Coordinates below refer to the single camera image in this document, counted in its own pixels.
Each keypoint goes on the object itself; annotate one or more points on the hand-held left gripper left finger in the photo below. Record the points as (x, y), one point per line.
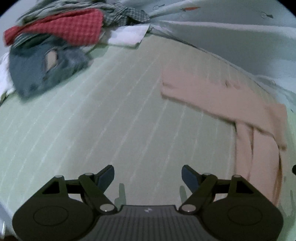
(106, 177)

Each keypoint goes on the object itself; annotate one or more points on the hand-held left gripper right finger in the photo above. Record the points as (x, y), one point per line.
(189, 177)

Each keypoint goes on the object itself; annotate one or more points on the beige garment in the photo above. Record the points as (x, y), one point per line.
(219, 99)

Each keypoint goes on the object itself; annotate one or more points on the green grid mat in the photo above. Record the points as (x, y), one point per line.
(92, 127)

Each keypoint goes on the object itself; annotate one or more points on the ripped blue jeans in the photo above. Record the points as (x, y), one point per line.
(27, 69)

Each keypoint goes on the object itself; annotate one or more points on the white garment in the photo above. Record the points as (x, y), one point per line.
(3, 76)

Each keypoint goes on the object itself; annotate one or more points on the white folded cloth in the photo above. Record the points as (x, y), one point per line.
(129, 34)

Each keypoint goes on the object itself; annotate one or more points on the light blue printed sheet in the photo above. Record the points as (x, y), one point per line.
(231, 34)

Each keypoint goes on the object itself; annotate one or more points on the red checkered shirt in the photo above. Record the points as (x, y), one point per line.
(69, 27)

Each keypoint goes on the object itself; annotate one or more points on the blue striped shirt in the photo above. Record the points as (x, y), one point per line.
(20, 39)

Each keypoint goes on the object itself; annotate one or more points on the blue checkered shirt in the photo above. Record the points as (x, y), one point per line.
(129, 14)

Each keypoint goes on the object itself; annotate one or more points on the grey garment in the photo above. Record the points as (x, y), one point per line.
(46, 9)

